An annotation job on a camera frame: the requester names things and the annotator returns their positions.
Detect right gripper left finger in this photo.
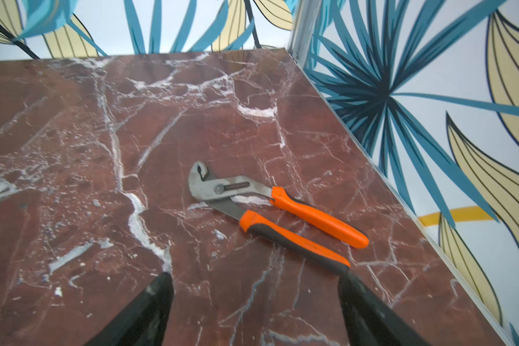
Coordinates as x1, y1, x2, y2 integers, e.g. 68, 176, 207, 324
87, 272, 174, 345

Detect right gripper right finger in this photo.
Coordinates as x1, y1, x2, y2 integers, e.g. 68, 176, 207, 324
338, 273, 428, 346

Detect orange handled pliers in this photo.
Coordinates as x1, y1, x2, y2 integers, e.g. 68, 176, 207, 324
187, 161, 371, 276

